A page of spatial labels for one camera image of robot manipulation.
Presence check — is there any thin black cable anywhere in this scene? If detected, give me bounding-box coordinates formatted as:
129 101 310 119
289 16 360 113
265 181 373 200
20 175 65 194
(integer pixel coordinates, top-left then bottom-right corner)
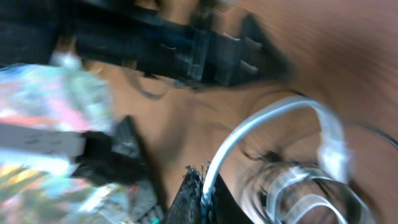
292 90 398 150

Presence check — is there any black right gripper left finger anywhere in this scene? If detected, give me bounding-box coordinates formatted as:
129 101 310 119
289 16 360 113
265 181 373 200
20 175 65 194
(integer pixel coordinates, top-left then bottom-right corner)
164 166 203 224

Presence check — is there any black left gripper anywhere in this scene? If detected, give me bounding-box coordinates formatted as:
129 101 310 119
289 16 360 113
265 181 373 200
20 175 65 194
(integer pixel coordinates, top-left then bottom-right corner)
74 6 291 86

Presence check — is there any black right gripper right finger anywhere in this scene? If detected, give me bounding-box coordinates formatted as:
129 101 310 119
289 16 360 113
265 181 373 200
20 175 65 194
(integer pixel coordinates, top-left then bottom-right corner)
211 174 253 224

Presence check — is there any white USB cable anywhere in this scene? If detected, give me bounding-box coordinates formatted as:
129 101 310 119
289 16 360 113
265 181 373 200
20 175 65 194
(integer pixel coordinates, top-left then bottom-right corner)
200 94 379 224

